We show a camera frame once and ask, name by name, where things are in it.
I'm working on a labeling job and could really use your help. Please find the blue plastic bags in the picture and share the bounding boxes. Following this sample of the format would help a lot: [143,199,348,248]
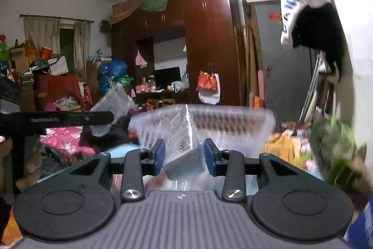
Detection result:
[97,60,129,95]

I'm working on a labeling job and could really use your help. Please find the blue tote bag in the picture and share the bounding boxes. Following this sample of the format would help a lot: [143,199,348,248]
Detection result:
[345,199,373,249]

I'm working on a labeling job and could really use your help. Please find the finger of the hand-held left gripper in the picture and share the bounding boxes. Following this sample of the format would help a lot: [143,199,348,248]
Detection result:
[70,111,115,127]

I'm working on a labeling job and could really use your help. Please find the metal crutches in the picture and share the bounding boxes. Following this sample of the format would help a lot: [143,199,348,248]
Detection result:
[297,53,324,127]

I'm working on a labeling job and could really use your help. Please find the beige curtain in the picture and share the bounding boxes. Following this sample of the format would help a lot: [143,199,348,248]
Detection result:
[23,16,60,63]
[74,21,91,83]

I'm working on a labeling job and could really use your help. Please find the white grey packet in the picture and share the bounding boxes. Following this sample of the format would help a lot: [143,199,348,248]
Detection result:
[89,86,137,137]

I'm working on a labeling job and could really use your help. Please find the orange hanging bag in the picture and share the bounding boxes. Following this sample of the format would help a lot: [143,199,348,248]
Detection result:
[197,64,220,92]

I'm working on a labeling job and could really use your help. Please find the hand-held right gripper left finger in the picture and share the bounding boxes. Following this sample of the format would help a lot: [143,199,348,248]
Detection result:
[68,138,166,203]

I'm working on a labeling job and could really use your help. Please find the clear packet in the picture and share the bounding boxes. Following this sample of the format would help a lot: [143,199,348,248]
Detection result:
[162,105,206,181]

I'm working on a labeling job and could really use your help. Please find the yellow cloth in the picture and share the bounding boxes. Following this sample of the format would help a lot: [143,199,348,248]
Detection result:
[264,132,295,163]

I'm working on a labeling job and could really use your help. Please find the white gift bag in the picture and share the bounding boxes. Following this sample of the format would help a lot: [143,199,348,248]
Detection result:
[48,54,69,76]

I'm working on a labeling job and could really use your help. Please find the green plastic bag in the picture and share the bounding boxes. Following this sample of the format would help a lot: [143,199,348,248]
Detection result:
[117,75,135,86]

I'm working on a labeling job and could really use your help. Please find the pink floral bedspread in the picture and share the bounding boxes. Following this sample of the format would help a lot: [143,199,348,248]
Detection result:
[39,126,97,156]

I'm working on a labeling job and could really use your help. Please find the white hanging plastic bag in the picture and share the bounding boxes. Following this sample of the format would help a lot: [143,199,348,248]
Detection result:
[135,49,148,70]

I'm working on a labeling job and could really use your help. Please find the cabinet with red cloth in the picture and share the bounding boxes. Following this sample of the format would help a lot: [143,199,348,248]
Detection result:
[33,74,85,109]

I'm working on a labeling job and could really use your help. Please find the grey door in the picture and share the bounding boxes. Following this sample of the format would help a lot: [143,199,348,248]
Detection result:
[249,0,314,124]

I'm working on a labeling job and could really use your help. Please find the white plastic basket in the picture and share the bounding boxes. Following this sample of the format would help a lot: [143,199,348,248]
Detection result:
[128,105,277,150]

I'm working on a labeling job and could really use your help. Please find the pink roll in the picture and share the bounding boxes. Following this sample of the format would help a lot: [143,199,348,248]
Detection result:
[257,70,265,106]

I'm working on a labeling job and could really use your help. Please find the black monitor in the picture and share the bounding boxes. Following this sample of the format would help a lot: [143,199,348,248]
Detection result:
[154,67,182,90]

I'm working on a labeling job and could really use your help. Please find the wooden planks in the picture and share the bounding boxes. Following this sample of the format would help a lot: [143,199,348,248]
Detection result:
[233,0,263,106]

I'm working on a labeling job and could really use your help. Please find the dark red clothing heap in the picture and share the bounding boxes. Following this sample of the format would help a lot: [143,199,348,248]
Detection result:
[79,118,140,150]

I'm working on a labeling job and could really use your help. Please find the orange stool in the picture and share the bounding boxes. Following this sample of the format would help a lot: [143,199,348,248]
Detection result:
[79,86,94,105]

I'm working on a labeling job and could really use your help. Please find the brown wooden wardrobe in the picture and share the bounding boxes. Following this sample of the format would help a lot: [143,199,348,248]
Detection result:
[110,0,248,106]

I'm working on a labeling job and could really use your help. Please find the green and white shopping bag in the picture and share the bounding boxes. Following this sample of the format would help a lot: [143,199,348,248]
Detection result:
[309,116,357,185]

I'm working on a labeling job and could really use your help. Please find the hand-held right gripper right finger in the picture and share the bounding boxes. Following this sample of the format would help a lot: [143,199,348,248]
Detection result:
[203,138,304,203]

